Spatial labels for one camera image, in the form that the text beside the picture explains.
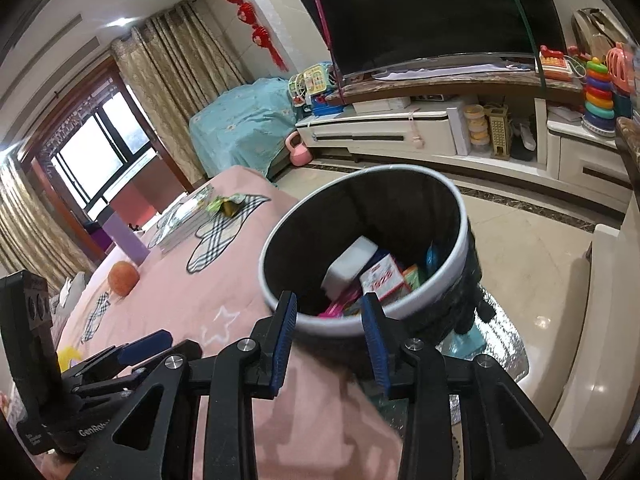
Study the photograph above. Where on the purple tumbler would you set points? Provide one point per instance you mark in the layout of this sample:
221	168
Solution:
125	240

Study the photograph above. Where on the beige patterned curtain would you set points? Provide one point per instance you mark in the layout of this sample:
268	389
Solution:
35	220
175	75

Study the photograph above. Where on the blue covered sofa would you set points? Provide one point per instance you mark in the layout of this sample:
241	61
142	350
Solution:
240	120

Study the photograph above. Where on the pink snack wrapper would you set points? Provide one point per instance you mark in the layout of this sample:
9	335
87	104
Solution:
340	305

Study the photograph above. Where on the beige bag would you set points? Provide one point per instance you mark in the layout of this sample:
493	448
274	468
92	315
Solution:
595	30

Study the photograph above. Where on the red toy phone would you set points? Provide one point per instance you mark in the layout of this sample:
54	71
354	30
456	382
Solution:
555	62

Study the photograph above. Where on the white television cabinet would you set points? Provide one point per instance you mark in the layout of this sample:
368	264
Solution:
380	135

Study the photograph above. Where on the white set-top box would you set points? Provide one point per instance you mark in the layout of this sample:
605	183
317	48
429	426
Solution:
382	105

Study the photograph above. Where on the teal box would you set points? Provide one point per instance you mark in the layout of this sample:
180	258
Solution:
465	345

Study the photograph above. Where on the ceiling spot light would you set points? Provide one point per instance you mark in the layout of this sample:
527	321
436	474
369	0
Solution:
120	22

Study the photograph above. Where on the red heart hanging decoration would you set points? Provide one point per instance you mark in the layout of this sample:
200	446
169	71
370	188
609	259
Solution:
245	10

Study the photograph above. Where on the white rectangular block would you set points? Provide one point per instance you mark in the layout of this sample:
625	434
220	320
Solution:
350	262

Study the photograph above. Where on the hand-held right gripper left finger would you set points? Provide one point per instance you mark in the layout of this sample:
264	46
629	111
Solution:
277	360

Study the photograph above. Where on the toy activity cube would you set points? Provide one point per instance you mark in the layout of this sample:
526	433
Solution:
315	80

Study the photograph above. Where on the black white-rimmed trash bin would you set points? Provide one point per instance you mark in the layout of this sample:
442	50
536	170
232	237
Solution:
375	200

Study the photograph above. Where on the stack of yellow containers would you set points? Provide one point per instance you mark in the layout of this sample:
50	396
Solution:
476	127

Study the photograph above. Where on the orange fruit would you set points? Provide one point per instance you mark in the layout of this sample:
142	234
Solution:
123	279

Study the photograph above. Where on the white chair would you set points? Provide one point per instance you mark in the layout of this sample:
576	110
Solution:
590	360

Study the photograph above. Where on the red and white small box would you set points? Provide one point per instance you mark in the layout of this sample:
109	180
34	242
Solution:
382	277

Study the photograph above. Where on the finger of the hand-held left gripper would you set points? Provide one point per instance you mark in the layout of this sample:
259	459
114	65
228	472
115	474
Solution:
145	347
185	347

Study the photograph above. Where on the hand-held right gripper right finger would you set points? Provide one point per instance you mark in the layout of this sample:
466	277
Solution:
377	355

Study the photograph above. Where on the pink kettlebell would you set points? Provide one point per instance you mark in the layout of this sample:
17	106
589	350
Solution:
300	152

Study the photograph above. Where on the beige grater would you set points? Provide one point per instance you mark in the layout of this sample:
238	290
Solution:
500	132

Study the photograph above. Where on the green snack wrapper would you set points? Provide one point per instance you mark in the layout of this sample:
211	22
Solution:
222	205

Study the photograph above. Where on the pink plastic toy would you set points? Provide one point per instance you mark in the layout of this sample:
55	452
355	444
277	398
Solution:
620	67

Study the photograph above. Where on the silver foil mat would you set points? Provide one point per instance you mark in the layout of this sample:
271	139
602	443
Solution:
505	340

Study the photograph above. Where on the blue toy box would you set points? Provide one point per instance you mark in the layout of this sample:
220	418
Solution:
326	107

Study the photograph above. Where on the black television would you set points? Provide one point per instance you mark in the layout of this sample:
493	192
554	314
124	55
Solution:
425	15

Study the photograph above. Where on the balcony window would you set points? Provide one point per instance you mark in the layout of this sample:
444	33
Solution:
85	155

